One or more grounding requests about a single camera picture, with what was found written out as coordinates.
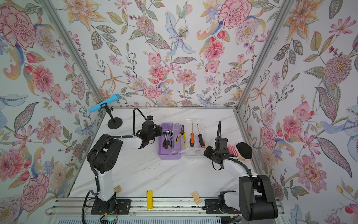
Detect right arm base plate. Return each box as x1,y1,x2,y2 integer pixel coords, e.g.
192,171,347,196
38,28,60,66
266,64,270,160
201,199,240,216

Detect small wooden tag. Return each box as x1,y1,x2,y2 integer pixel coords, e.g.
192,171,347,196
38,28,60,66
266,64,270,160
114,185,122,194

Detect pink striped ball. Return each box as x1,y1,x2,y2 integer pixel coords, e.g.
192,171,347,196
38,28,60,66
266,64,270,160
227,145,240,158

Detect black microphone stand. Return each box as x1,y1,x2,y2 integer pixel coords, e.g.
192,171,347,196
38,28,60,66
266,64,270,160
102,106,123,130

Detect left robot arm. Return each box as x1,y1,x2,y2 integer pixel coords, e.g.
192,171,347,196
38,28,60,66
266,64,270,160
87,120,163,206

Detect aluminium front rail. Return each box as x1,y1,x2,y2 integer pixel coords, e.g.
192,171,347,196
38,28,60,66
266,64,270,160
44,197,286,218

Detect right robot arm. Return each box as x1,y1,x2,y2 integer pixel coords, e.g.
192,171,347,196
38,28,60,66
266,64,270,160
204,137,279,221

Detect ratchet wrench red black handle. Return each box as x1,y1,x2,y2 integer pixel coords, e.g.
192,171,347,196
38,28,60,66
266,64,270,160
168,130,173,149

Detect wooden block on rail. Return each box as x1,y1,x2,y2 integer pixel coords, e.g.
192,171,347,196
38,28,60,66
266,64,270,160
192,191,202,205

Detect black round pad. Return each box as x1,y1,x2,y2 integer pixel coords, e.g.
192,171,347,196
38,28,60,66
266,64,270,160
236,142,253,160

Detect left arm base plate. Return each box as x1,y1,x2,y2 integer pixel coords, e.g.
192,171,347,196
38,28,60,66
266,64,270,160
90,199,131,215

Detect blue microphone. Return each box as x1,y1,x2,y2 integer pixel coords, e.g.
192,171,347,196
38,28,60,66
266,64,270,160
88,94,121,113

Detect purple plastic tool box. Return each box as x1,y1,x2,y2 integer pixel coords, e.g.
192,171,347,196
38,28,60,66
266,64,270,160
158,119,206,160

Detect orange black screwdriver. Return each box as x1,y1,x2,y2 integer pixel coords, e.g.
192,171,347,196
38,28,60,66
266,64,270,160
189,123,195,147
197,124,206,148

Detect yellow handled pliers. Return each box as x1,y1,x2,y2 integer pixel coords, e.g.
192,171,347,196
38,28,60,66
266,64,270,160
176,125,186,145

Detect yellow block on rail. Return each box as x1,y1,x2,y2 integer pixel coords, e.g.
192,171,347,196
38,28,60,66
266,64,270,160
146,190,153,210

